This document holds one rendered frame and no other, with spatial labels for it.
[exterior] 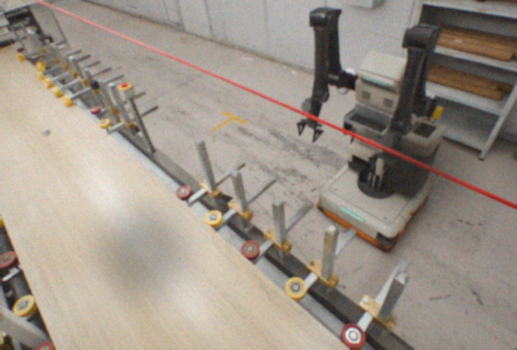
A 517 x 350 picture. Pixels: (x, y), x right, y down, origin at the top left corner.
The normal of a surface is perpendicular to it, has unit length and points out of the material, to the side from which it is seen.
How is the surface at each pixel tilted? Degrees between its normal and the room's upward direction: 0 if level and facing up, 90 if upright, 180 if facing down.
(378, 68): 42
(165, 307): 0
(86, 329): 0
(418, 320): 0
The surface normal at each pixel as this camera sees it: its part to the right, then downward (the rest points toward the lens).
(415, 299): -0.10, -0.74
